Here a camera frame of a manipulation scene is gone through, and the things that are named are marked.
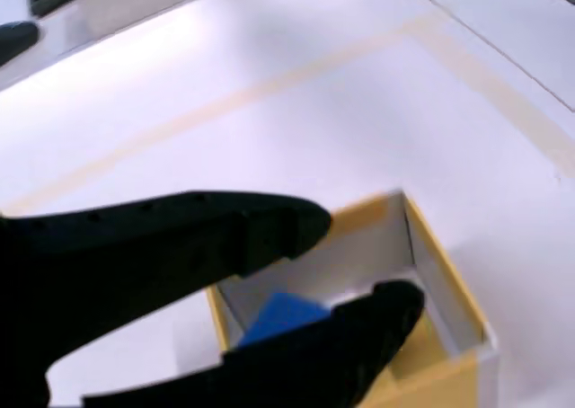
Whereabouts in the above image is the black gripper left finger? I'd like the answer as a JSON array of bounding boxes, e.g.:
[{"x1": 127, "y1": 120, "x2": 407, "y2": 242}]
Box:
[{"x1": 0, "y1": 191, "x2": 333, "y2": 408}]

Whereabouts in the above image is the beige masking tape strip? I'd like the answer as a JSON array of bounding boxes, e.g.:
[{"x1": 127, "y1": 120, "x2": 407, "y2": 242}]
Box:
[
  {"x1": 406, "y1": 14, "x2": 575, "y2": 178},
  {"x1": 0, "y1": 12, "x2": 439, "y2": 216}
]

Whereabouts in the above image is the yellow cardboard box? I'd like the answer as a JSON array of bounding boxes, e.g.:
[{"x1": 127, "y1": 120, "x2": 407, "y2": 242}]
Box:
[{"x1": 206, "y1": 188, "x2": 500, "y2": 408}]

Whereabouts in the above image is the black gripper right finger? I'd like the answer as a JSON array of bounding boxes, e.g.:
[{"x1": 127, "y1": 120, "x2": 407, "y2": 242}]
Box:
[{"x1": 80, "y1": 279, "x2": 426, "y2": 408}]

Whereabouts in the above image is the blue cube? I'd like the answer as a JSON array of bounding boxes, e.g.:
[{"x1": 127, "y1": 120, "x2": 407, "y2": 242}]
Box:
[{"x1": 236, "y1": 290, "x2": 332, "y2": 350}]

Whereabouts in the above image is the black rounded object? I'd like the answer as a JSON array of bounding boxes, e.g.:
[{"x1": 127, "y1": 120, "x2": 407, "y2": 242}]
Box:
[{"x1": 0, "y1": 20, "x2": 40, "y2": 70}]

